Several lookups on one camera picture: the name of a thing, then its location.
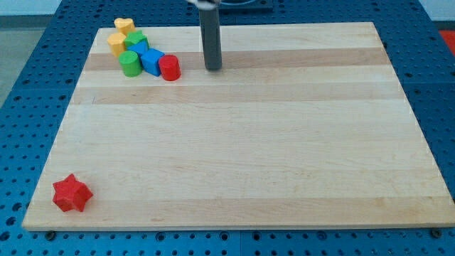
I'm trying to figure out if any blue cube block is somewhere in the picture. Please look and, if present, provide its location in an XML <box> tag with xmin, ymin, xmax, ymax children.
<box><xmin>141</xmin><ymin>48</ymin><xmax>164</xmax><ymax>77</ymax></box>

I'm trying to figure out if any green star block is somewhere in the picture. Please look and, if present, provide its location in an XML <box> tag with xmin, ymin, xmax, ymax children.
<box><xmin>124</xmin><ymin>31</ymin><xmax>149</xmax><ymax>48</ymax></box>

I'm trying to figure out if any yellow heart block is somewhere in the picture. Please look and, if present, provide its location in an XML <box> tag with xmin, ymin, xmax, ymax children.
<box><xmin>114</xmin><ymin>18</ymin><xmax>136</xmax><ymax>36</ymax></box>

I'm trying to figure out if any yellow hexagon block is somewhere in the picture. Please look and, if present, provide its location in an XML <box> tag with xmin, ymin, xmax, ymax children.
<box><xmin>107</xmin><ymin>33</ymin><xmax>126</xmax><ymax>58</ymax></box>

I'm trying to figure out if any red cylinder block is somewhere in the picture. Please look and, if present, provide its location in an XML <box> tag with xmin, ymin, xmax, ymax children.
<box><xmin>159</xmin><ymin>55</ymin><xmax>181</xmax><ymax>81</ymax></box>

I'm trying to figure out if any robot arm end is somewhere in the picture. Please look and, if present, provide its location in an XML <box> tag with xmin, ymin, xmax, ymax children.
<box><xmin>186</xmin><ymin>0</ymin><xmax>221</xmax><ymax>11</ymax></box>

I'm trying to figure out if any green cylinder block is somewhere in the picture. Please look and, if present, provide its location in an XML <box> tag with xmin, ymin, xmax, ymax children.
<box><xmin>118</xmin><ymin>50</ymin><xmax>142</xmax><ymax>77</ymax></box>

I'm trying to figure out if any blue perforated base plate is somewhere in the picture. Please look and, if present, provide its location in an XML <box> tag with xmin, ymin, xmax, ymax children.
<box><xmin>1</xmin><ymin>0</ymin><xmax>454</xmax><ymax>255</ymax></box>

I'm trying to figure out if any red star block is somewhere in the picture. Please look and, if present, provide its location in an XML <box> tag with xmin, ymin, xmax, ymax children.
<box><xmin>53</xmin><ymin>174</ymin><xmax>93</xmax><ymax>212</ymax></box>

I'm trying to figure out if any wooden board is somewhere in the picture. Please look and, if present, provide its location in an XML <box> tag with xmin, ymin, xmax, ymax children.
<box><xmin>23</xmin><ymin>22</ymin><xmax>454</xmax><ymax>231</ymax></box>

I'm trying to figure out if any blue triangle block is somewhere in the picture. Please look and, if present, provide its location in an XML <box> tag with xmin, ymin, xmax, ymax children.
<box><xmin>127</xmin><ymin>41</ymin><xmax>149</xmax><ymax>57</ymax></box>

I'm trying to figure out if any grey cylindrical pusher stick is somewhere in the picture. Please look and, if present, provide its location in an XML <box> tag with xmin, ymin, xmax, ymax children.
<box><xmin>199</xmin><ymin>7</ymin><xmax>223</xmax><ymax>71</ymax></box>

